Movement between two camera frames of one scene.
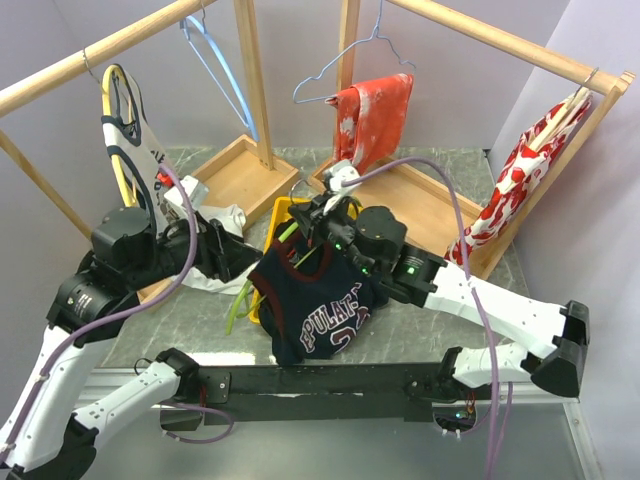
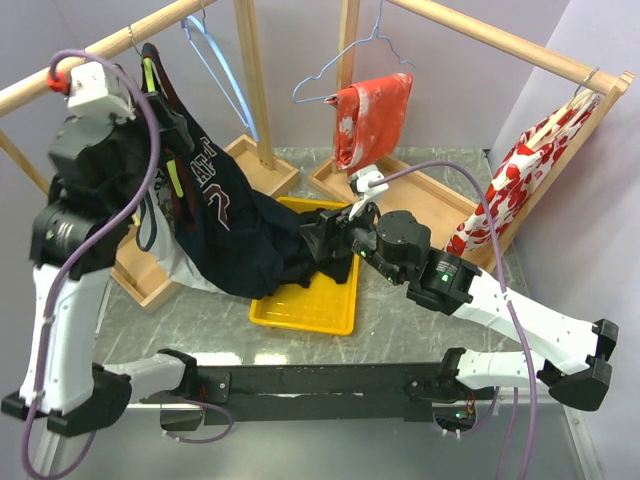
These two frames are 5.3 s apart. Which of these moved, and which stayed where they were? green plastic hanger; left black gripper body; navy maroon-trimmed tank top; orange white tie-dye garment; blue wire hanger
Moved: navy maroon-trimmed tank top; green plastic hanger; left black gripper body
Stayed: blue wire hanger; orange white tie-dye garment
